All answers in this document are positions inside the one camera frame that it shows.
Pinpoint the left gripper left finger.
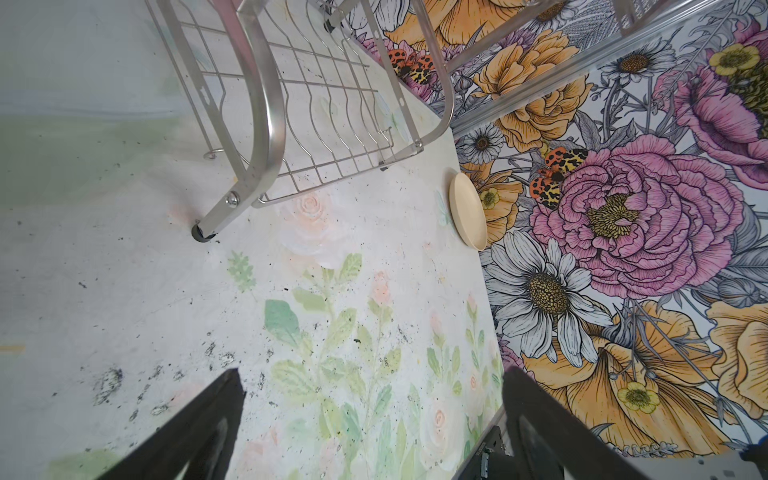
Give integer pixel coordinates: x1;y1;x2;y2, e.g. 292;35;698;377
101;368;246;479

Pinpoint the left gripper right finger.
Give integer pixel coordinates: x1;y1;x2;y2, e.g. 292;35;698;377
502;369;645;479

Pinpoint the beige round plate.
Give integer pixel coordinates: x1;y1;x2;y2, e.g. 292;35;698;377
449;172;488;251

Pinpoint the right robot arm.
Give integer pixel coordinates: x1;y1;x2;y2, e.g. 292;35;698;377
627;436;767;480

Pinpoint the chrome two-tier dish rack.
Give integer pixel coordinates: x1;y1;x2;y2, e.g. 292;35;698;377
147;1;706;243

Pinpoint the aluminium front rail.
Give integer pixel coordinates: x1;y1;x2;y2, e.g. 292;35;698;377
453;408;514;480

